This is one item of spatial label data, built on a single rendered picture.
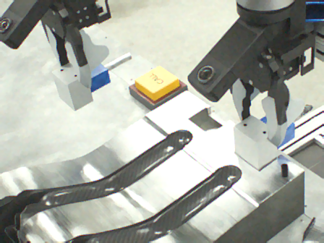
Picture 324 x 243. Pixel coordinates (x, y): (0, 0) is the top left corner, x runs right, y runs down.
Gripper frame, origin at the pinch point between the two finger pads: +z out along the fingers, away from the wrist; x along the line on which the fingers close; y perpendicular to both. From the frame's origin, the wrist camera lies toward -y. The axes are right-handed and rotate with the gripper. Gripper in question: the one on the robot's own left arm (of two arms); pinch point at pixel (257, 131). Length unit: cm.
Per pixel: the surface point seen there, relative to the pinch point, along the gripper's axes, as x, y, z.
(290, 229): -7.8, -1.5, 13.2
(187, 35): 144, 91, 94
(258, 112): 83, 76, 93
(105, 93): 39.3, -2.7, 13.8
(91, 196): 10.0, -22.2, 4.2
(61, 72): 30.1, -13.7, -2.0
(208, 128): 11.7, 0.3, 7.1
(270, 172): -3.9, -1.6, 4.2
